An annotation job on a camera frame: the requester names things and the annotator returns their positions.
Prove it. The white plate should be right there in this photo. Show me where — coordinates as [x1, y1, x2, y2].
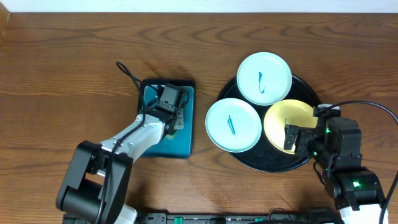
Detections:
[205, 98, 262, 153]
[236, 52, 292, 106]

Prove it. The green scrubbing sponge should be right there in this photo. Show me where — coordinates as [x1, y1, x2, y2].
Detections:
[165, 132, 178, 139]

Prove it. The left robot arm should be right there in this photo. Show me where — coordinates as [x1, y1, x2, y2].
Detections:
[55, 103, 194, 223]

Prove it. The black rectangular water tray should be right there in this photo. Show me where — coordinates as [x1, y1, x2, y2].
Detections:
[140, 79, 196, 159]

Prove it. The yellow plate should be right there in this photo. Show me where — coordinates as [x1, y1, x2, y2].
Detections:
[263, 100, 318, 155]

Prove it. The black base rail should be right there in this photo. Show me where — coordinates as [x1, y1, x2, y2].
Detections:
[62, 212, 343, 224]

